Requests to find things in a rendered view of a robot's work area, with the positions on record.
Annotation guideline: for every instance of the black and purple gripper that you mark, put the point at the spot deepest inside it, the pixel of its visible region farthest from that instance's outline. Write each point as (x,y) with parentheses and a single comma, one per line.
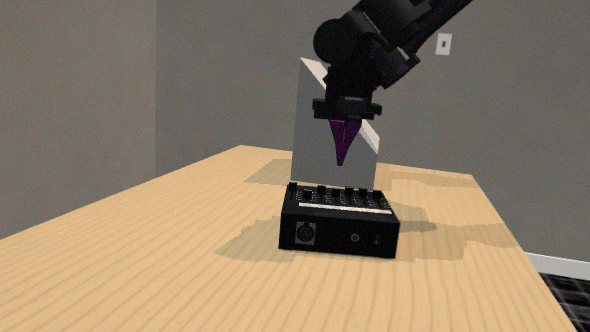
(352,123)

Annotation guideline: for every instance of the black lighting desk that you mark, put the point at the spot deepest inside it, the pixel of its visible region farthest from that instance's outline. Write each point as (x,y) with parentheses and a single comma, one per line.
(338,221)

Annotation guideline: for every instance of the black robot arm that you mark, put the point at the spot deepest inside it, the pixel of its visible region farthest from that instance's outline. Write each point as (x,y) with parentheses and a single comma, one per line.
(342,42)

